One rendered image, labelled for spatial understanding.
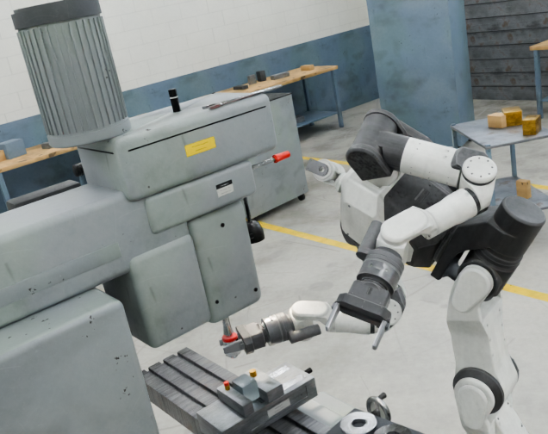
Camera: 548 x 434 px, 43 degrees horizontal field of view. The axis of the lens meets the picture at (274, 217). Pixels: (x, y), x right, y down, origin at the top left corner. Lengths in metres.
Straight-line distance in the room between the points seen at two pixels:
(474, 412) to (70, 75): 1.35
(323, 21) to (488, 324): 9.31
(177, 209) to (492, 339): 0.90
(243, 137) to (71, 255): 0.54
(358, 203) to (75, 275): 0.73
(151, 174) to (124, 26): 7.43
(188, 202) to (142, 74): 7.43
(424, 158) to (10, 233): 0.97
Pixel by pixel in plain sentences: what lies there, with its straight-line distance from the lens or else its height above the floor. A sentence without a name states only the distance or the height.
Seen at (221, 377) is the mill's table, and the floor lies 0.93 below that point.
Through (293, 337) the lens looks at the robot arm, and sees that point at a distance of 2.07.
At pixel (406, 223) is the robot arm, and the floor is 1.61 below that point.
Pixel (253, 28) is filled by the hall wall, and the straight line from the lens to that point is 10.12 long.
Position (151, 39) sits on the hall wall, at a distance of 9.23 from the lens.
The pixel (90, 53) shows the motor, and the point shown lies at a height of 2.09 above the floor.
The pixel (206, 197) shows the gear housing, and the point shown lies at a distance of 1.79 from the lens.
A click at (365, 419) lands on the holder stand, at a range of 1.77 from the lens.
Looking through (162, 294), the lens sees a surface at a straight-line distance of 1.77.
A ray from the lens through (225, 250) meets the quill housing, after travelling 1.87.
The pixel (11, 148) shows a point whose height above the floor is 0.99.
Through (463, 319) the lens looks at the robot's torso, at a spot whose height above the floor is 1.25.
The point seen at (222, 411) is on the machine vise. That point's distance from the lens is 2.14.
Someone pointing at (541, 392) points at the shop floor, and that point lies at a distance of 3.80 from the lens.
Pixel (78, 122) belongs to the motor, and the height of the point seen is 1.94.
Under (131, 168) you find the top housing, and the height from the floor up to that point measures 1.81.
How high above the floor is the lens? 2.17
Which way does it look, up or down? 19 degrees down
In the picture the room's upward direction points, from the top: 11 degrees counter-clockwise
